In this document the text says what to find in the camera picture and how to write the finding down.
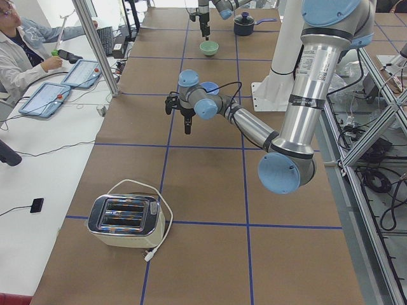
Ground clear plastic bag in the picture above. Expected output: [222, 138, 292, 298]
[328, 60, 366, 100]

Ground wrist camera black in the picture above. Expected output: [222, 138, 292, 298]
[165, 91, 181, 115]
[188, 8, 200, 22]

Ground white central pedestal column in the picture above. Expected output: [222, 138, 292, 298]
[252, 0, 304, 112]

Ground aluminium frame post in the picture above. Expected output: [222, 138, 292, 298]
[72, 0, 119, 97]

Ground blue bowl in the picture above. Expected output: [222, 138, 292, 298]
[200, 81, 219, 95]

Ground dark blue saucepan with lid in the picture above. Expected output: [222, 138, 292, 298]
[233, 11, 277, 36]

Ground small black square device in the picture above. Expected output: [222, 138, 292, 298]
[30, 198, 44, 214]

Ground far blue teach pendant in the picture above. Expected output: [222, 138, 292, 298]
[61, 59, 101, 89]

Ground blue teach pendant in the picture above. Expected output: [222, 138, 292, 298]
[18, 82, 71, 118]
[61, 59, 101, 89]

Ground white toaster power cable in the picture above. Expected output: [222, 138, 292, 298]
[107, 179, 174, 263]

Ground cream and chrome toaster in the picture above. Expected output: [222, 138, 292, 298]
[87, 194, 165, 248]

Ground black monitor stand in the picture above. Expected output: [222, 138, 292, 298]
[121, 0, 141, 42]

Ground green bowl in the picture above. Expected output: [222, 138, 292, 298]
[199, 41, 219, 57]

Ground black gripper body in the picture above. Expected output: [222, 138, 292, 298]
[198, 12, 210, 28]
[180, 107, 195, 118]

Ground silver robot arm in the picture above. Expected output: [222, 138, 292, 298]
[165, 1, 376, 194]
[186, 0, 250, 41]

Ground person in white coat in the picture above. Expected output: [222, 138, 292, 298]
[1, 1, 85, 104]

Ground black keyboard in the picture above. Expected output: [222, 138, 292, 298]
[97, 27, 113, 56]

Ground near blue teach pendant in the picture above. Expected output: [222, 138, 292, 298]
[18, 82, 71, 118]

